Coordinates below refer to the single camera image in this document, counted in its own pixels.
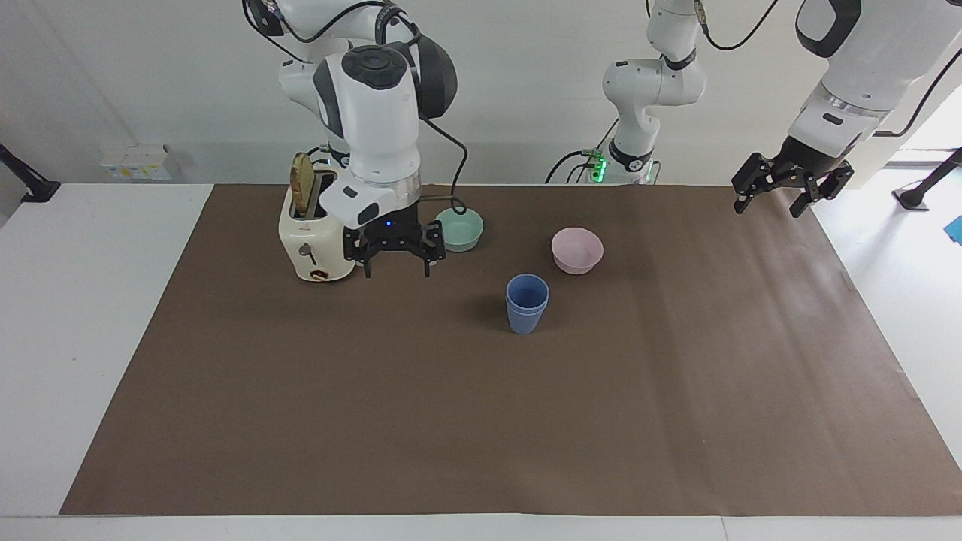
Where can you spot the cream toaster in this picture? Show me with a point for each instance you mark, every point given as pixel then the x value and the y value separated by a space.
pixel 304 252

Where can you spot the blue cup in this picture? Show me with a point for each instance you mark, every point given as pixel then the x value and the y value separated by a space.
pixel 526 321
pixel 527 294

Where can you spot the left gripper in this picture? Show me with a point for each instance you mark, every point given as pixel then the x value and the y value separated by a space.
pixel 808 159

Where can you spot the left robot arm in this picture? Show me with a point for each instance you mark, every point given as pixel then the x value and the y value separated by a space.
pixel 864 75

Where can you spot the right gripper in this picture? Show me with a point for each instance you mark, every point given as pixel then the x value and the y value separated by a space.
pixel 392 234

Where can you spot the pink bowl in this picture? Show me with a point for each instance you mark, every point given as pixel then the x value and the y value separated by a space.
pixel 577 252

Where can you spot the green bowl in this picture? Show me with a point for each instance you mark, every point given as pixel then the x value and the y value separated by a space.
pixel 460 229

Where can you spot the toast slice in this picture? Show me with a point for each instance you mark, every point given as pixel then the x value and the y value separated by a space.
pixel 302 184

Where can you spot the black stand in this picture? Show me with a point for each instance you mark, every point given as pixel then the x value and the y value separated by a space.
pixel 34 188
pixel 928 184

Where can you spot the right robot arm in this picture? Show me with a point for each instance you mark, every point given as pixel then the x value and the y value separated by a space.
pixel 376 143

